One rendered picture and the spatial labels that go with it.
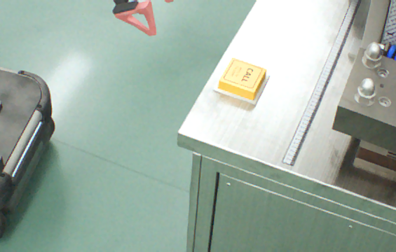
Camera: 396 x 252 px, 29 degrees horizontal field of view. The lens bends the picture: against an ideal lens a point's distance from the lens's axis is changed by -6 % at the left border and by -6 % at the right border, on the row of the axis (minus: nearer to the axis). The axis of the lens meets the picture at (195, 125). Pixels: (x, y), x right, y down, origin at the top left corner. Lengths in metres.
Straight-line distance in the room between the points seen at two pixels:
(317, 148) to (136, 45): 1.56
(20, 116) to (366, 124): 1.28
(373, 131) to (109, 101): 1.50
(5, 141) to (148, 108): 0.59
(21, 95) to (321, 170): 1.25
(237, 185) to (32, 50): 1.58
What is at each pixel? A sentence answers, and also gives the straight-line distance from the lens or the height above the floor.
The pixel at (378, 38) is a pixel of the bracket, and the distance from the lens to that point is 1.54.
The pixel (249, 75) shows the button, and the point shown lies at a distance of 1.46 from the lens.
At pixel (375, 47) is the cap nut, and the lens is 1.35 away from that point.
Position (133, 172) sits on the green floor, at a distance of 2.47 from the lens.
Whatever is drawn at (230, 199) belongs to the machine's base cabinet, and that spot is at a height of 0.76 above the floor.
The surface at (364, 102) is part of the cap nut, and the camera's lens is 1.30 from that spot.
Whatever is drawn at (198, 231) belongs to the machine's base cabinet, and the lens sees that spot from 1.60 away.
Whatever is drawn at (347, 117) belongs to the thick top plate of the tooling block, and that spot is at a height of 1.01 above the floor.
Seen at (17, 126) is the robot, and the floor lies 0.24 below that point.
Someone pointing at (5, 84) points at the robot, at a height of 0.24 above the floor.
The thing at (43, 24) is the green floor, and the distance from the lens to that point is 2.98.
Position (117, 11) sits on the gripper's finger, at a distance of 1.31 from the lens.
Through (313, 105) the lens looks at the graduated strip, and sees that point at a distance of 1.46.
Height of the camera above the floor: 1.95
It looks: 48 degrees down
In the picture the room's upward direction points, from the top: 4 degrees clockwise
